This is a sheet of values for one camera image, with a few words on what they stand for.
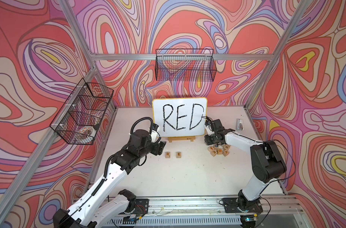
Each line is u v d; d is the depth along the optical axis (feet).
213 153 2.98
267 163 1.56
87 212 1.28
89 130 2.36
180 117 2.97
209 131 2.84
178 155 2.96
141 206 2.37
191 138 3.12
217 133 2.42
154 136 2.11
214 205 2.47
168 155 2.95
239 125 3.43
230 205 2.42
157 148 2.14
